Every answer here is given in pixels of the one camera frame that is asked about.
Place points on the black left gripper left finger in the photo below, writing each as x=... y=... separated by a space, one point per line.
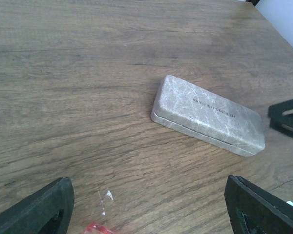
x=47 y=211

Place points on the red transparent sunglasses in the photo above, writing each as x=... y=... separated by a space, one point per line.
x=95 y=228

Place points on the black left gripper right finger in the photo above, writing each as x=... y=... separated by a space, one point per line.
x=253 y=210

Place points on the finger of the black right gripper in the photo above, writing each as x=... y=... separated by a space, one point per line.
x=284 y=126
x=280 y=110

